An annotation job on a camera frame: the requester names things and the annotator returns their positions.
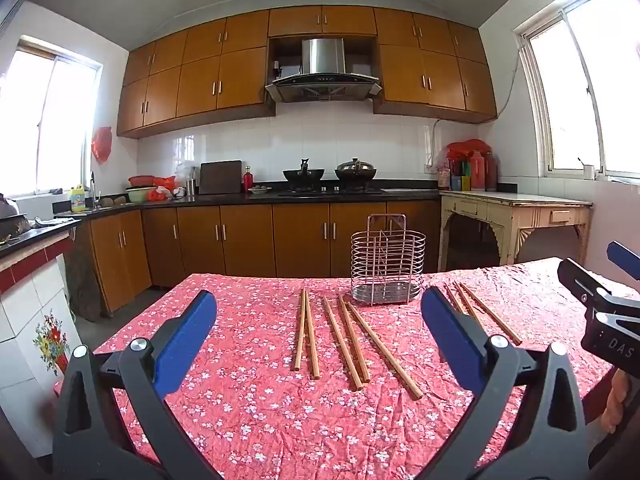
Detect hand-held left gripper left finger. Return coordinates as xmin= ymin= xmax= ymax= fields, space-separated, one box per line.
xmin=52 ymin=289 xmax=222 ymax=480

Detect black gas stove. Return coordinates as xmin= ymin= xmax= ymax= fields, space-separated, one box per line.
xmin=277 ymin=187 xmax=383 ymax=197

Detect red floral tablecloth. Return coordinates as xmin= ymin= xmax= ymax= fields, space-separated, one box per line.
xmin=52 ymin=257 xmax=640 ymax=480

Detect wooden wall cabinets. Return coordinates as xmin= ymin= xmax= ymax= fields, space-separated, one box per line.
xmin=116 ymin=5 xmax=498 ymax=139

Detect wooden base cabinets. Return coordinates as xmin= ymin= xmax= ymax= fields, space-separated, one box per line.
xmin=55 ymin=200 xmax=443 ymax=318

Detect green and blue boxes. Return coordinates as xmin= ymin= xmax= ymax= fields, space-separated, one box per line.
xmin=450 ymin=161 xmax=472 ymax=191

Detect black wok with lid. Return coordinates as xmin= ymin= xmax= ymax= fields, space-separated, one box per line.
xmin=282 ymin=158 xmax=325 ymax=192

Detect large sliding window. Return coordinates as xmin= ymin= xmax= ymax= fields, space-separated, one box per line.
xmin=515 ymin=0 xmax=640 ymax=179

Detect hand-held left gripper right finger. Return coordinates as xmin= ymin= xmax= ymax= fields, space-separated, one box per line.
xmin=421 ymin=287 xmax=592 ymax=480

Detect cream side table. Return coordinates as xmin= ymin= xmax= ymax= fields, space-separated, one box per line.
xmin=438 ymin=190 xmax=593 ymax=273

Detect tiled counter with flower decal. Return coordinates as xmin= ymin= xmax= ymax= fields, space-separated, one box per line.
xmin=0 ymin=220 xmax=83 ymax=456

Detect black kitchen countertop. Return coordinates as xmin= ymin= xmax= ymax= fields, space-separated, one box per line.
xmin=52 ymin=187 xmax=518 ymax=219

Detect person's right hand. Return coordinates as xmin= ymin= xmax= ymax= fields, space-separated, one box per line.
xmin=600 ymin=370 xmax=634 ymax=434

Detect dark pan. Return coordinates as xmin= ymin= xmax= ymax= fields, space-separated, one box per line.
xmin=0 ymin=213 xmax=31 ymax=242

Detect steel range hood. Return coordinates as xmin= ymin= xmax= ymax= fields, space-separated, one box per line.
xmin=265 ymin=37 xmax=383 ymax=105

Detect dark wooden cutting board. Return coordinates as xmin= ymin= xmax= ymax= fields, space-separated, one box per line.
xmin=199 ymin=160 xmax=243 ymax=196

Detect red bag on wall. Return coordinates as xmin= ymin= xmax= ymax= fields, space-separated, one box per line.
xmin=91 ymin=126 xmax=112 ymax=164

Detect dark red thermos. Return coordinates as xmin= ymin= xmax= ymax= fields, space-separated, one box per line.
xmin=484 ymin=151 xmax=499 ymax=192

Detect small sliding window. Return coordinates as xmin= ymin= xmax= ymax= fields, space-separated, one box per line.
xmin=0 ymin=35 xmax=103 ymax=198

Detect white wall cable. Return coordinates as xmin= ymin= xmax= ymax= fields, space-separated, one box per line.
xmin=429 ymin=57 xmax=523 ymax=166

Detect metal wire utensil holder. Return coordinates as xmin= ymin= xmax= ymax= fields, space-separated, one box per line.
xmin=350 ymin=214 xmax=427 ymax=307

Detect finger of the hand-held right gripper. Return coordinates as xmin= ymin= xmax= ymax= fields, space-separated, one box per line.
xmin=606 ymin=241 xmax=640 ymax=281
xmin=557 ymin=258 xmax=614 ymax=311

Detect wok with metal lid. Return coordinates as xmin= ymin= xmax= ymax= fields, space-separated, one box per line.
xmin=334 ymin=158 xmax=377 ymax=192

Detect large red plastic bag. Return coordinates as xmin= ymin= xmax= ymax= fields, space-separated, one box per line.
xmin=446 ymin=138 xmax=493 ymax=162

